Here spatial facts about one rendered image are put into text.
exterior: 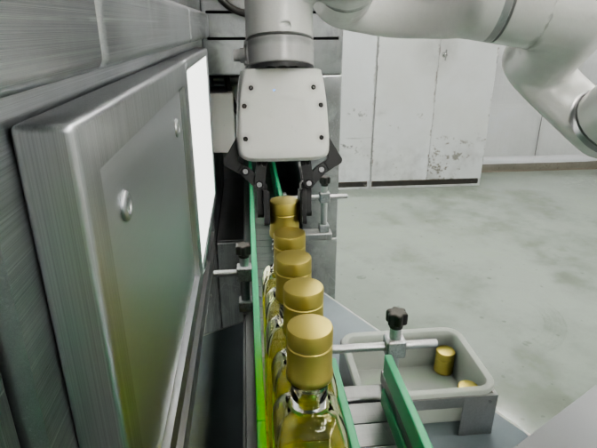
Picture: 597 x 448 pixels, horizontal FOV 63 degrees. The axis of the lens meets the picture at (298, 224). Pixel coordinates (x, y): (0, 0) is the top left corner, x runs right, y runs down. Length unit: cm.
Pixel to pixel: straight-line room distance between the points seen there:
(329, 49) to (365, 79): 288
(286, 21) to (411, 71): 385
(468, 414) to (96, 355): 67
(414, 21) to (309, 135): 20
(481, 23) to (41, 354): 51
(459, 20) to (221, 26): 88
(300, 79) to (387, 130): 386
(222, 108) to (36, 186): 128
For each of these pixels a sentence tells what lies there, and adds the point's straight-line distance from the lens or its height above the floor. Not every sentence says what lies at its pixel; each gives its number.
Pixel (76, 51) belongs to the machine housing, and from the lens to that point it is 30.
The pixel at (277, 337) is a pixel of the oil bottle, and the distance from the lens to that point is 48.
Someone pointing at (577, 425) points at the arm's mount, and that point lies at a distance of 89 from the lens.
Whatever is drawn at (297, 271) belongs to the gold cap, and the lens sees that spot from 45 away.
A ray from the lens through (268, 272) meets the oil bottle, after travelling 59.
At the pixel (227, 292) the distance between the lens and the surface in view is 160.
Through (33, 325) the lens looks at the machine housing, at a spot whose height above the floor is 122.
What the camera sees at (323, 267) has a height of 65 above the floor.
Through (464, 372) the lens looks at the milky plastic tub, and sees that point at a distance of 94.
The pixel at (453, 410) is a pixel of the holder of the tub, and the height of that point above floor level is 80.
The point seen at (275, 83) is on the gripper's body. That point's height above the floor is 131.
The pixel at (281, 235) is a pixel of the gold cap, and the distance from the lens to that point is 51.
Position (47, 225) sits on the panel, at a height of 127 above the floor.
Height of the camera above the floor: 136
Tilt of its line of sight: 22 degrees down
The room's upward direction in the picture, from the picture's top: straight up
